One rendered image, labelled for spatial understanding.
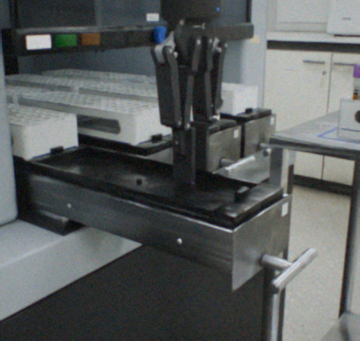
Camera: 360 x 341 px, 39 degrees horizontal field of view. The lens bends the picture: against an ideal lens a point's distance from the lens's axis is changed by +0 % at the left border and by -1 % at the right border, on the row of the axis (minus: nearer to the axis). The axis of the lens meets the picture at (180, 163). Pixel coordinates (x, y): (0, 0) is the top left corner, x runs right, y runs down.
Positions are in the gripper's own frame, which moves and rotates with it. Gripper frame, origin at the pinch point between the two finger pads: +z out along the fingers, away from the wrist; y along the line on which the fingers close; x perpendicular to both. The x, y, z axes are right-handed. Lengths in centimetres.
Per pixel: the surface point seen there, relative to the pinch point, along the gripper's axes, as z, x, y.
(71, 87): -2, -47, -21
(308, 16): -15, -106, -288
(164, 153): 4.1, -11.4, -8.6
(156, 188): 3.9, -1.6, 5.3
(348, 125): 0.3, 10.7, -28.9
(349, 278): 47, 3, -65
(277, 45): 2, -100, -229
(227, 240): 4.8, 12.6, 11.3
